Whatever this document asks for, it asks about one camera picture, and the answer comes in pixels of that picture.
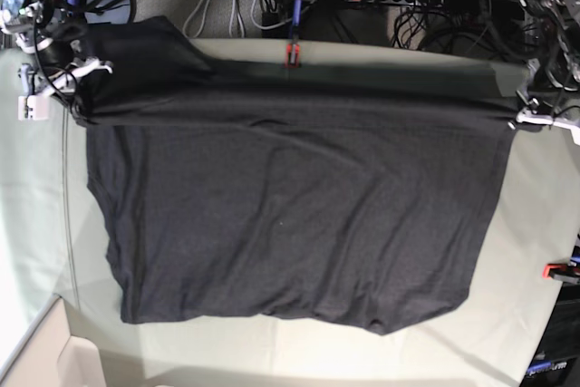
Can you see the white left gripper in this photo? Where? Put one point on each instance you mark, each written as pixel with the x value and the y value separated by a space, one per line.
pixel 553 108

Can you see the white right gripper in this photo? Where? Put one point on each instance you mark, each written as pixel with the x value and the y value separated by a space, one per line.
pixel 34 104

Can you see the black t-shirt with colourful logo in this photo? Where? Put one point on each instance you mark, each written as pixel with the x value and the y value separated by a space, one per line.
pixel 228 195

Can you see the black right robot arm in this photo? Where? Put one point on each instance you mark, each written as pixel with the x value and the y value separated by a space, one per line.
pixel 51 33

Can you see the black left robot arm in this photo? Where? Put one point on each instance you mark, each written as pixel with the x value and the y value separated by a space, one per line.
pixel 553 59

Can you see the black round base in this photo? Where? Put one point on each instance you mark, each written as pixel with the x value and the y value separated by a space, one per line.
pixel 113 12

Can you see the red black clamp right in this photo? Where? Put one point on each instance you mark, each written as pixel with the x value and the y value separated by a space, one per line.
pixel 565 273

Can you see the red black clamp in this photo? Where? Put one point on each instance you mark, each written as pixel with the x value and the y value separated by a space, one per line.
pixel 292 55
pixel 565 273

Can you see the red black clamp middle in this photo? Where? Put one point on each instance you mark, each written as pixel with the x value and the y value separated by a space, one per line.
pixel 292 55

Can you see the white box corner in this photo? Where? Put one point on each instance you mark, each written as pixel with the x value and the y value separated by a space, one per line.
pixel 50 351

